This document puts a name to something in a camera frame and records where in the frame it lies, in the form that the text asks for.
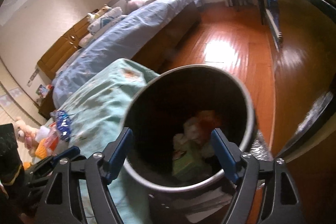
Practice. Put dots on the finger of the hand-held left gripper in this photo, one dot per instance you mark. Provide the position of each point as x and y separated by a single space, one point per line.
65 154

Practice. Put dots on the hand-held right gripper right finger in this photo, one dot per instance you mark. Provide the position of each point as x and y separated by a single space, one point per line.
225 155

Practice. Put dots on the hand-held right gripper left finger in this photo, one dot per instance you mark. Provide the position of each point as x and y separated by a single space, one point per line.
118 155

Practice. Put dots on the red and white packet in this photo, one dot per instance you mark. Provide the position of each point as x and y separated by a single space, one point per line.
51 140

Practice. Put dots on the yellow ridged foam piece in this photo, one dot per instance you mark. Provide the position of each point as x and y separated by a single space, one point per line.
42 151

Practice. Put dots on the blue snack wrapper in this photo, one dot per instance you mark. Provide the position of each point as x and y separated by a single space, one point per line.
63 121

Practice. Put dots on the green carton box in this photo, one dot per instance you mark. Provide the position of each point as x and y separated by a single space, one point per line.
189 163

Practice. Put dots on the red snack wrapper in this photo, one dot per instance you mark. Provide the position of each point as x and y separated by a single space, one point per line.
210 119

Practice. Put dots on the white tissue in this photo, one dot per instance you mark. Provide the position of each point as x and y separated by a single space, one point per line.
190 127

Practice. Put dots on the black bin with white rim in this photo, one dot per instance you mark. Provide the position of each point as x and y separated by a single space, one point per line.
157 98

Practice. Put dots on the cream teddy bear pink heart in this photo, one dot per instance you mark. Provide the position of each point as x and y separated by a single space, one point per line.
25 132

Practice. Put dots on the silver foil sheet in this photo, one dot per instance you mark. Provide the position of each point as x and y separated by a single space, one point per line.
261 145

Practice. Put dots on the dark wooden nightstand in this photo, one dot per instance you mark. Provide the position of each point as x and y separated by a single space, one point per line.
46 106

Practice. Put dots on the green floral tablecloth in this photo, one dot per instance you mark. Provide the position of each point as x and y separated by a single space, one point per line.
105 98

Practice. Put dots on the framed photo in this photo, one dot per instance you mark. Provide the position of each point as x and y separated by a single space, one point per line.
44 90

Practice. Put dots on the wooden headboard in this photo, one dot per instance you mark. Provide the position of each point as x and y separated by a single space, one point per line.
60 50

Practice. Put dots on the small white pillow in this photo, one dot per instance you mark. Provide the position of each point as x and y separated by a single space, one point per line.
85 40

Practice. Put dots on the bed with blue sheet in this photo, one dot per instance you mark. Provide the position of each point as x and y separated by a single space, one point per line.
118 29

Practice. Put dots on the folded panda print quilt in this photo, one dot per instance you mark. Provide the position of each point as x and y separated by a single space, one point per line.
107 19

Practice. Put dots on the yellow plush toy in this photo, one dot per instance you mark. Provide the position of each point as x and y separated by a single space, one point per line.
101 11

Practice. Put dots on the pink plush toy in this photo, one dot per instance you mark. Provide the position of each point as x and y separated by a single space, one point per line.
136 2

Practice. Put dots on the wall switch panel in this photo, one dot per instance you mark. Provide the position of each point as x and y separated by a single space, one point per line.
32 77

